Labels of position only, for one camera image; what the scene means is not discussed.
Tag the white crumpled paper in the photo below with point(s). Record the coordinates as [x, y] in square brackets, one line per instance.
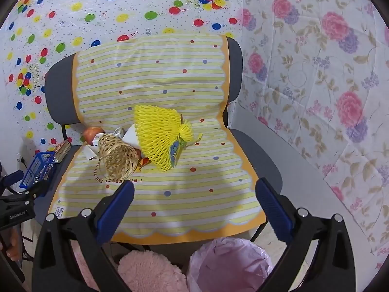
[89, 152]
[130, 137]

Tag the blue yellow paper label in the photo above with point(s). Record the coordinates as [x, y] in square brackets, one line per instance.
[174, 152]

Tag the balloon print plastic sheet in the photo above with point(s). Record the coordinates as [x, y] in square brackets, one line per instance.
[121, 6]

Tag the trash bin with pink bag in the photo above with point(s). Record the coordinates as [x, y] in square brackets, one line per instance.
[228, 267]

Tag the pink fluffy rug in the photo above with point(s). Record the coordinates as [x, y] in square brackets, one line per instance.
[146, 270]

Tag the grey chair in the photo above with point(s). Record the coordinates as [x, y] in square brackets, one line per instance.
[57, 97]

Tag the floral print plastic sheet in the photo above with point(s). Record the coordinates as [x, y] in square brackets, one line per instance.
[304, 67]

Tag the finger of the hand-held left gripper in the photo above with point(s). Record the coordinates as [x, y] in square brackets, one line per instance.
[32, 191]
[12, 178]

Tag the yellow foam fruit net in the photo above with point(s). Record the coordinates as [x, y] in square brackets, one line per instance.
[158, 127]

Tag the brown box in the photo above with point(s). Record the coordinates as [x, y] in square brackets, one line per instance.
[62, 150]

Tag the blue plastic basket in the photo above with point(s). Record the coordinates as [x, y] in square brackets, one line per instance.
[39, 164]

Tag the person's left hand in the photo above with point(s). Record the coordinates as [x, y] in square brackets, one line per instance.
[10, 246]

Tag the yellow striped plastic cloth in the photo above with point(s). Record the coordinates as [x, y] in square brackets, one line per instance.
[152, 76]

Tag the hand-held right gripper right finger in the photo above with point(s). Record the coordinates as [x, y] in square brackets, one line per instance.
[273, 213]

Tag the woven wicker basket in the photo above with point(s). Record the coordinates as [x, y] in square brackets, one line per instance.
[118, 158]

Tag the red apple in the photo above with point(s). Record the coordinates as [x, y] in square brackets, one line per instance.
[91, 133]

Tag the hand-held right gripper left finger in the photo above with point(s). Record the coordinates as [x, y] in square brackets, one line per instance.
[116, 212]

